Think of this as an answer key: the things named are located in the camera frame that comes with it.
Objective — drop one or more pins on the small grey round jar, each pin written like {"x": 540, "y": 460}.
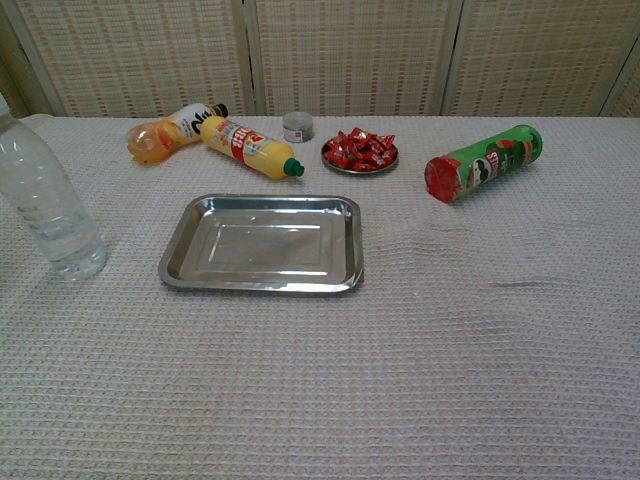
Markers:
{"x": 298, "y": 127}

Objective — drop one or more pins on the red wrapped candy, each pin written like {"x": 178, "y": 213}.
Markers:
{"x": 358, "y": 149}
{"x": 385, "y": 140}
{"x": 358, "y": 133}
{"x": 383, "y": 159}
{"x": 373, "y": 145}
{"x": 360, "y": 165}
{"x": 342, "y": 138}
{"x": 340, "y": 159}
{"x": 334, "y": 148}

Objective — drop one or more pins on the transparent plastic water bottle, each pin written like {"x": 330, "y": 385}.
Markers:
{"x": 45, "y": 200}

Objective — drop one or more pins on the round metal candy dish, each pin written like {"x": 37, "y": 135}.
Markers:
{"x": 360, "y": 170}

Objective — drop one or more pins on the yellow bottle with green cap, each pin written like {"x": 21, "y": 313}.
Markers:
{"x": 240, "y": 142}

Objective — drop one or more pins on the rectangular stainless steel tray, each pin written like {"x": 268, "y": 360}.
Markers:
{"x": 265, "y": 245}

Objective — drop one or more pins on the woven folding screen panel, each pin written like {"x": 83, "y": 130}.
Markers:
{"x": 545, "y": 55}
{"x": 350, "y": 55}
{"x": 135, "y": 55}

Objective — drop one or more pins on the green Pringles can red lid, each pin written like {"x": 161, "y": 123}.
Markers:
{"x": 480, "y": 165}

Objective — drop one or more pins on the orange juice bottle black cap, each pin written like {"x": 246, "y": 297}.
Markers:
{"x": 160, "y": 137}

